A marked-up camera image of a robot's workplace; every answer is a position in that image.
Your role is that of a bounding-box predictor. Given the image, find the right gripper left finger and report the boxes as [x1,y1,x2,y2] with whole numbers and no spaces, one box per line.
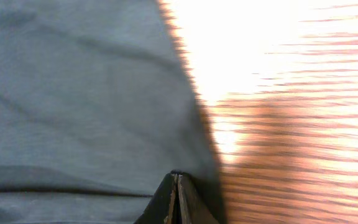
[135,173,177,224]

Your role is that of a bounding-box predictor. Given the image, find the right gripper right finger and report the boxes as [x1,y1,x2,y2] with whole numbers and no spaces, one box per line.
[177,174,218,224]

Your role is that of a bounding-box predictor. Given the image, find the black shorts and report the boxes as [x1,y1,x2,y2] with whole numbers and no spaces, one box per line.
[0,0,227,223]

